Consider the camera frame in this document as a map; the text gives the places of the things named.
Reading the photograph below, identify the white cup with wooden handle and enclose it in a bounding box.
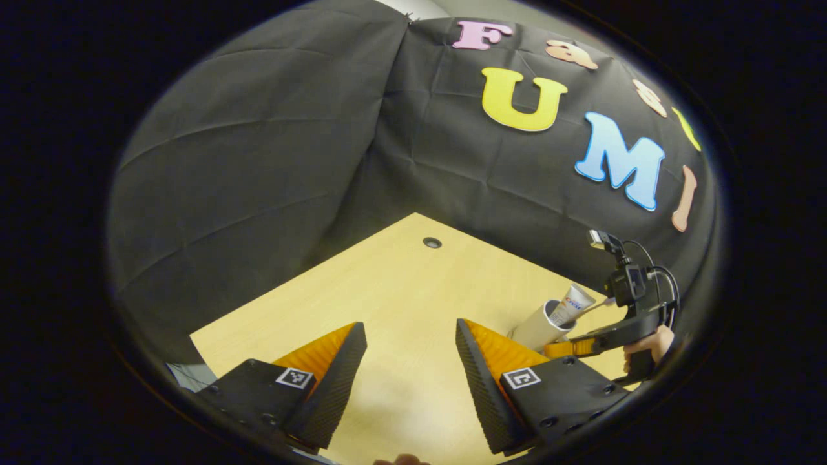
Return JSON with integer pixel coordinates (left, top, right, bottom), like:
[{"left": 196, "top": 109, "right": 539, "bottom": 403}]
[{"left": 510, "top": 299, "right": 578, "bottom": 353}]

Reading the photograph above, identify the white toothpaste tube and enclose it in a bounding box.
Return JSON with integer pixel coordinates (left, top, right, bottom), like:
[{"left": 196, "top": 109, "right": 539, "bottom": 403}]
[{"left": 548, "top": 284, "right": 596, "bottom": 327}]

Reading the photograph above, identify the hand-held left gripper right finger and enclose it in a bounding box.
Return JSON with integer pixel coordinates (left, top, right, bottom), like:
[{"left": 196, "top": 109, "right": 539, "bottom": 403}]
[{"left": 455, "top": 318, "right": 631, "bottom": 456}]

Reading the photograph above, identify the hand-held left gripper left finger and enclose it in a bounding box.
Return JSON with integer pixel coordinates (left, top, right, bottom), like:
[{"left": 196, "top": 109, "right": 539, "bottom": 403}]
[{"left": 194, "top": 322, "right": 368, "bottom": 453}]

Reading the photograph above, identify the white toothbrush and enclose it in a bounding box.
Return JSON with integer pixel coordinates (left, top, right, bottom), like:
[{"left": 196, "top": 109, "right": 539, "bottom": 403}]
[{"left": 572, "top": 296, "right": 618, "bottom": 324}]

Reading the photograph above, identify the black backdrop cloth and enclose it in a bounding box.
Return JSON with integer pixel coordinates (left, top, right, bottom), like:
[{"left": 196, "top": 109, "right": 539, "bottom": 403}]
[{"left": 107, "top": 0, "right": 719, "bottom": 366}]

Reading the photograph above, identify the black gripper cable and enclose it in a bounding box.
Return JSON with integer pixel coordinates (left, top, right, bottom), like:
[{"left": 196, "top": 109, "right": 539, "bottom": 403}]
[{"left": 622, "top": 239, "right": 680, "bottom": 327}]

